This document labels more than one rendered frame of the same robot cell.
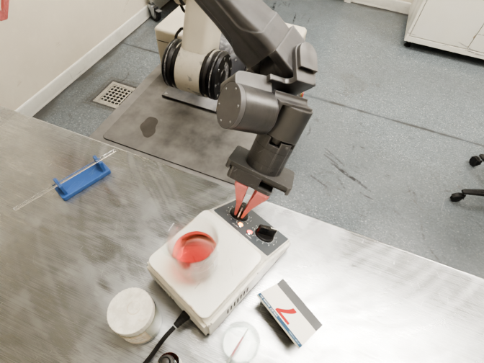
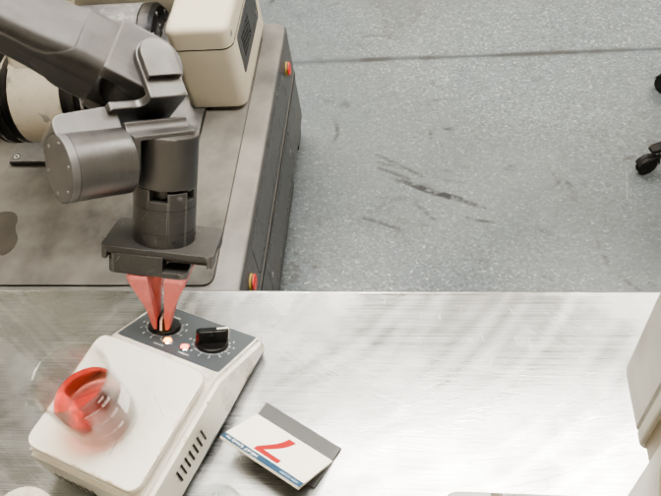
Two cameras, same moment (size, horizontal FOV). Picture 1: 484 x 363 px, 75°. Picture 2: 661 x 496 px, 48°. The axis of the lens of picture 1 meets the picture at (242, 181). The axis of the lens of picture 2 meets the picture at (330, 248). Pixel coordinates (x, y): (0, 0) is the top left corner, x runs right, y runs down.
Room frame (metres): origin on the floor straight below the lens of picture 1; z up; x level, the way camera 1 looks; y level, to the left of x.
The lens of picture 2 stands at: (-0.16, -0.13, 1.42)
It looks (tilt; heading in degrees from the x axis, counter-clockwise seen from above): 52 degrees down; 354
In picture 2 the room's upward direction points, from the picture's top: 10 degrees counter-clockwise
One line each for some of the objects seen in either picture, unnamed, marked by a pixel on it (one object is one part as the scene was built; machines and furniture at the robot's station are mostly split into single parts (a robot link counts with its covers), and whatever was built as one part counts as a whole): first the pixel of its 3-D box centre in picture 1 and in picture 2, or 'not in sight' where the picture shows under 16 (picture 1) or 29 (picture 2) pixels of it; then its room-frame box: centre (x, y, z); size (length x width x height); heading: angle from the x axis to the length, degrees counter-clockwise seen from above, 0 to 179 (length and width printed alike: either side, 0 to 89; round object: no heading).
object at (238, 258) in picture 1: (205, 259); (118, 408); (0.17, 0.04, 0.83); 0.12 x 0.12 x 0.01; 51
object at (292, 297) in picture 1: (289, 310); (281, 443); (0.13, -0.09, 0.77); 0.09 x 0.06 x 0.04; 42
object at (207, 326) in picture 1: (219, 258); (149, 404); (0.19, 0.03, 0.79); 0.22 x 0.13 x 0.08; 141
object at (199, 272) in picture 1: (193, 253); (86, 402); (0.16, 0.06, 0.88); 0.07 x 0.06 x 0.08; 119
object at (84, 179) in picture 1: (81, 176); not in sight; (0.34, 0.31, 0.77); 0.10 x 0.03 x 0.04; 139
